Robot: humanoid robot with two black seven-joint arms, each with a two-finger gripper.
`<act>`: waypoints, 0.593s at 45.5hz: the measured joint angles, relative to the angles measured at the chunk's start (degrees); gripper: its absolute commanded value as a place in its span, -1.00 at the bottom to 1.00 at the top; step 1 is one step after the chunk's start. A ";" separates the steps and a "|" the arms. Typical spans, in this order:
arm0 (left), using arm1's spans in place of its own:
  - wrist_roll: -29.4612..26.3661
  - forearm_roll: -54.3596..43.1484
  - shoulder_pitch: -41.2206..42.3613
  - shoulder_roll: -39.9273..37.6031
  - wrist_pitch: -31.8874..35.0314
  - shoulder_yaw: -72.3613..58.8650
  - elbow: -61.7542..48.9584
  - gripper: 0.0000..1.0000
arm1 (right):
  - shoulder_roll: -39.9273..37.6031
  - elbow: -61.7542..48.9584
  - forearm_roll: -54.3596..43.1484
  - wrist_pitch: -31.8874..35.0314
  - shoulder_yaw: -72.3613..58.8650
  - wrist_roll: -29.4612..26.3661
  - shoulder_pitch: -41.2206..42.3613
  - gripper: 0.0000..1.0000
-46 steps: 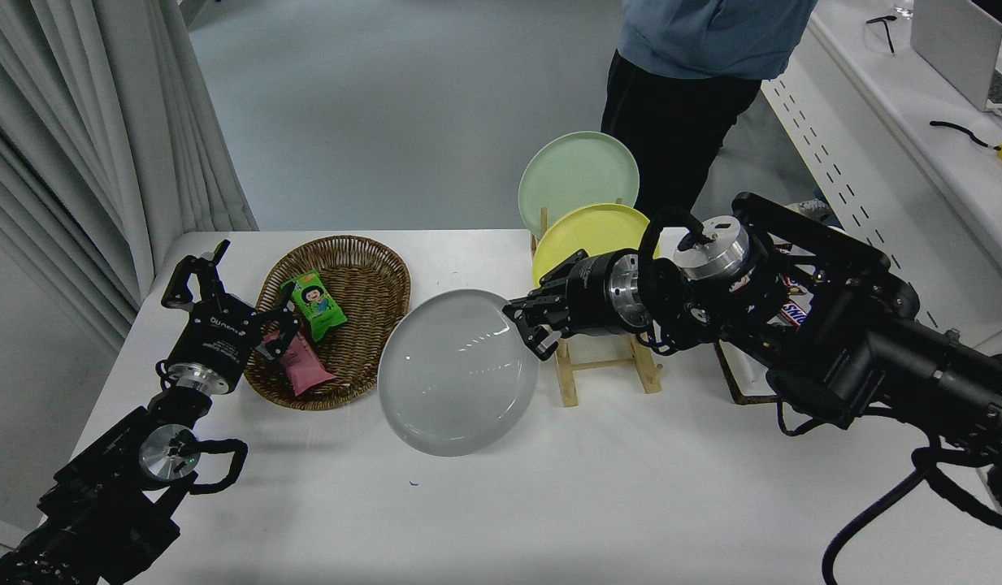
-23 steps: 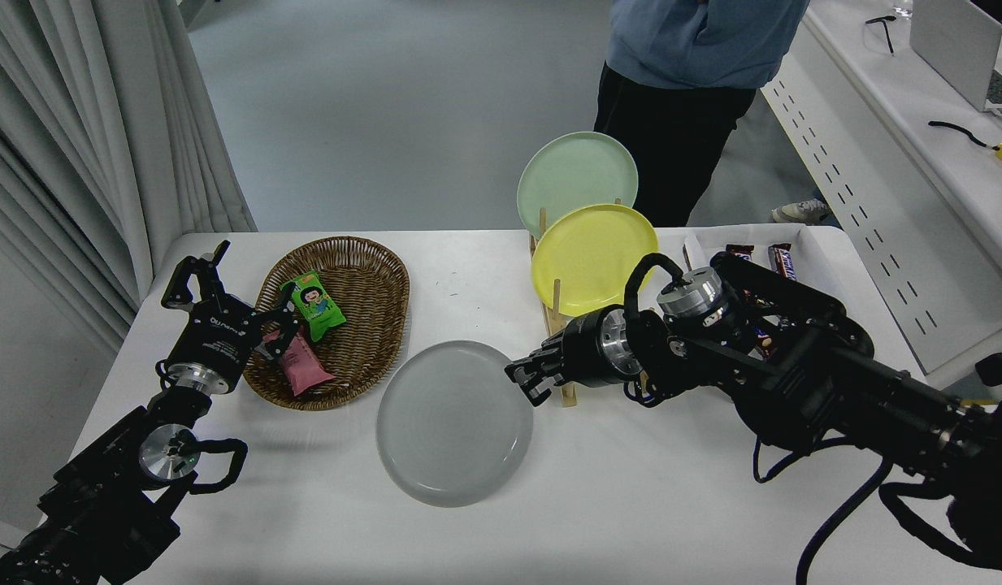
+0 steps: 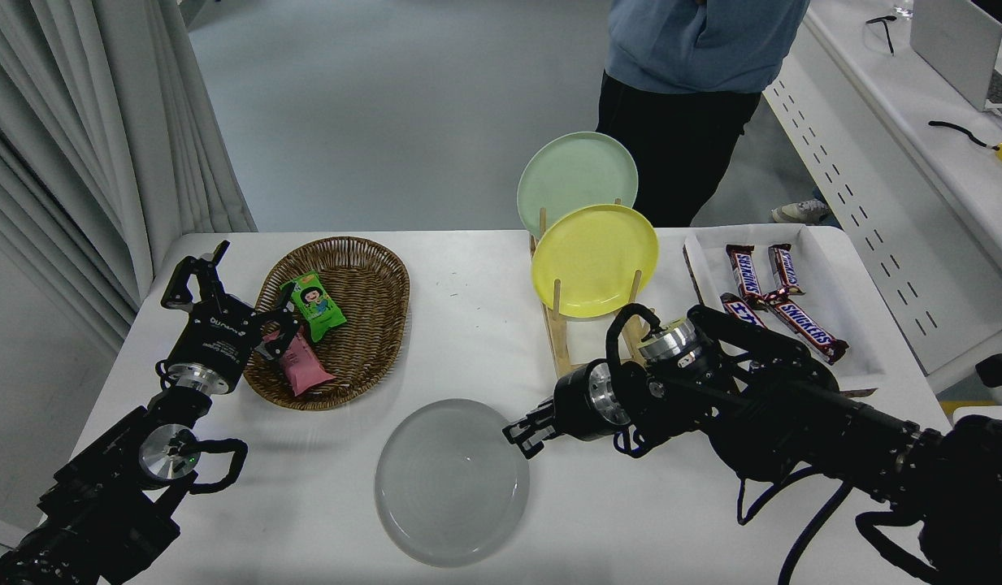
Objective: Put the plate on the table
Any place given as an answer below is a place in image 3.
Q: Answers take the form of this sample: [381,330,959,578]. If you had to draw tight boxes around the black eyeglasses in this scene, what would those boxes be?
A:
[865,14,898,55]

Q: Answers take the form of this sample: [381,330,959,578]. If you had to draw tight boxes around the white desk with slotted panel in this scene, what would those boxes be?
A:
[762,0,1002,395]

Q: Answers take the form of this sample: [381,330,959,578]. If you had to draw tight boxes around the white tray with brown rim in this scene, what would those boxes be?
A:
[683,225,885,399]

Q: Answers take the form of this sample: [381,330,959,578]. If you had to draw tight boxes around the pink snack packet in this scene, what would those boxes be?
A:
[261,325,336,397]

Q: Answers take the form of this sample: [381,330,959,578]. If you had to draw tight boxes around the brown oval wicker basket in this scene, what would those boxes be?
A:
[242,236,410,411]

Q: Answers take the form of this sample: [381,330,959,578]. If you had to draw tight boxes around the grey-white sneaker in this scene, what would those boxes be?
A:
[772,199,833,226]

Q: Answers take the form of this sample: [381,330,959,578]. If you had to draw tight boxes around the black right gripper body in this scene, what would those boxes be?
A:
[553,362,612,444]

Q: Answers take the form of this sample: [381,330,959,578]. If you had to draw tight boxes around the silver laptop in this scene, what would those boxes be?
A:
[909,0,1002,113]

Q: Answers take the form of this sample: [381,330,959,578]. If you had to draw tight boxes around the yellow plate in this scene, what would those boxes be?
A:
[531,203,659,319]

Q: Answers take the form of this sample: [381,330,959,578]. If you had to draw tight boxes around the grey plate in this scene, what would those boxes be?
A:
[375,398,531,568]

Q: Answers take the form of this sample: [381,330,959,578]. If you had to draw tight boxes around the green snack packet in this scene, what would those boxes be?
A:
[280,271,347,343]

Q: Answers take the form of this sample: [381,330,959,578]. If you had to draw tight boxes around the pale green plate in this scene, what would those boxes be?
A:
[517,131,639,236]

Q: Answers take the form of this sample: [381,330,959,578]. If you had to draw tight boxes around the white pleated curtain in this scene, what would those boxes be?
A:
[0,0,258,358]

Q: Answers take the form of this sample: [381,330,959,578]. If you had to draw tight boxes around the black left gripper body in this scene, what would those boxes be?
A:
[167,305,262,391]

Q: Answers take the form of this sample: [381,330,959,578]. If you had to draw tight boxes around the black cable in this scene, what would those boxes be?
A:
[928,120,997,151]

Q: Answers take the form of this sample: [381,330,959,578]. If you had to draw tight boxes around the wooden plate rack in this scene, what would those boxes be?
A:
[529,197,664,381]

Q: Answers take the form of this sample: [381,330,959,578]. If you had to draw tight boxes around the black round cap object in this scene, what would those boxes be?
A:
[976,353,1002,405]

